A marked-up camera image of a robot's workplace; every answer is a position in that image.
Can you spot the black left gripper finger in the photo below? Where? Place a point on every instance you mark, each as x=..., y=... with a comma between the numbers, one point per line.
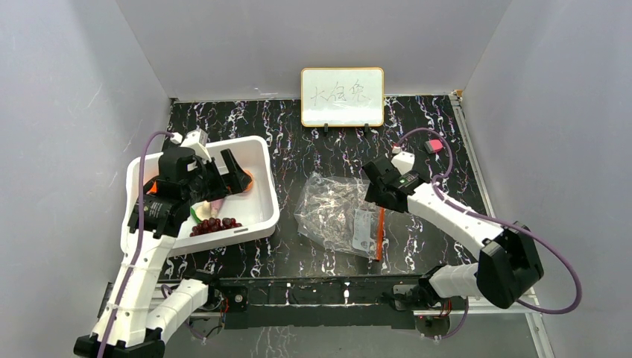
x=235, y=177
x=210, y=188

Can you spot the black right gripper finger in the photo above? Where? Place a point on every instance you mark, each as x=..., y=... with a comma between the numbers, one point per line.
x=373, y=172
x=381, y=198

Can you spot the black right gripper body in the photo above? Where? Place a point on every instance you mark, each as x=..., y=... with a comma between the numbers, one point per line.
x=377, y=180

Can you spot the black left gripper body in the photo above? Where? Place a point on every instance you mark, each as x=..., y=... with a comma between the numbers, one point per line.
x=191, y=190

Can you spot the orange toy fruit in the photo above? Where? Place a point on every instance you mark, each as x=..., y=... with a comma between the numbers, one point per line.
x=250, y=183

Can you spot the clear zip top bag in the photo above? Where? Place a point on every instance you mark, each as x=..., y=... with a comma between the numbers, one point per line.
x=332, y=212

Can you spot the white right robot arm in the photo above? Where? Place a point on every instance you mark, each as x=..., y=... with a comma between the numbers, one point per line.
x=508, y=263

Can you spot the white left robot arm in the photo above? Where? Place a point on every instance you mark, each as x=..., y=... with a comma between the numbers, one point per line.
x=128, y=327

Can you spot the white toy mushroom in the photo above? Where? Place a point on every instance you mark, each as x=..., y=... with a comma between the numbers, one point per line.
x=204, y=211

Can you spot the white plastic bin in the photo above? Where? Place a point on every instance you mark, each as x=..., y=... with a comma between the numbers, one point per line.
x=257, y=209

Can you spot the dark red grape bunch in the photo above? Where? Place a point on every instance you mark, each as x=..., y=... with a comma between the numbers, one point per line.
x=213, y=225

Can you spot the pink whiteboard eraser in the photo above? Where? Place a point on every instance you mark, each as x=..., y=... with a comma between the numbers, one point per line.
x=433, y=146

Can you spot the small whiteboard with writing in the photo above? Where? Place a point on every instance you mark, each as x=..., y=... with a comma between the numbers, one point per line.
x=342, y=97

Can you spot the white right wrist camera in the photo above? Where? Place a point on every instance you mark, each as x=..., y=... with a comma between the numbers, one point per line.
x=403, y=162

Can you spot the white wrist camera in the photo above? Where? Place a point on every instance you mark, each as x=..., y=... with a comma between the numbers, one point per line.
x=403, y=162
x=197, y=141

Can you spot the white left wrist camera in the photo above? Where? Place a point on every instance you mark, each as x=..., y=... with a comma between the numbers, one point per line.
x=197, y=141

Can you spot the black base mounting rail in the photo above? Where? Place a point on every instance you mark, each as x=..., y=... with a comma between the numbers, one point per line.
x=391, y=300

